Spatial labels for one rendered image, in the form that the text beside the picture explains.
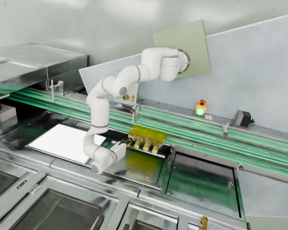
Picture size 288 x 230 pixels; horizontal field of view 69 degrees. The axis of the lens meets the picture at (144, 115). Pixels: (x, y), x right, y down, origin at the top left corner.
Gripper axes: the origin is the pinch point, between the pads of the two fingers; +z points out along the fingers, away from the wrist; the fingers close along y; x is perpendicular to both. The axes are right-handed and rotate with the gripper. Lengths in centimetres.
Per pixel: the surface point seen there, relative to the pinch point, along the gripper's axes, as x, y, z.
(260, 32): -45, 74, 56
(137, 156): -3.9, -12.8, 9.1
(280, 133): -79, 17, 59
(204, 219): -56, -12, -11
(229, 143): -53, 7, 38
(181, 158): -27.6, -15.6, 32.2
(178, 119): -18.8, 13.7, 31.0
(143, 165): -12.0, -12.6, 4.0
